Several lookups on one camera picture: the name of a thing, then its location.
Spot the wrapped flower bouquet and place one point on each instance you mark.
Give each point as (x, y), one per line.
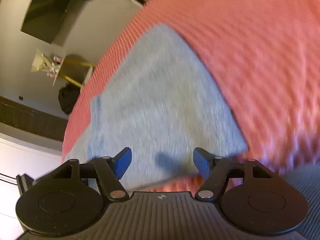
(49, 65)

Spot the grey sweatpants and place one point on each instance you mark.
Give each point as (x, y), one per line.
(162, 103)

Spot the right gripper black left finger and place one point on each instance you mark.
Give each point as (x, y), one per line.
(73, 196)

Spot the yellow-legged side table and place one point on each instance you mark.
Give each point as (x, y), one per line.
(75, 70)

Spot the black wall television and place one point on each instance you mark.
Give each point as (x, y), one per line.
(51, 20)

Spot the black bag on floor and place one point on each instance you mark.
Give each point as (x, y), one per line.
(67, 97)

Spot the dark wooden door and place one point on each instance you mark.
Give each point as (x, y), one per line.
(31, 120)

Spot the red ribbed bedspread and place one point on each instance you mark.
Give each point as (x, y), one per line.
(264, 57)

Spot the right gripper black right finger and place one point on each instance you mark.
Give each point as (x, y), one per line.
(249, 195)

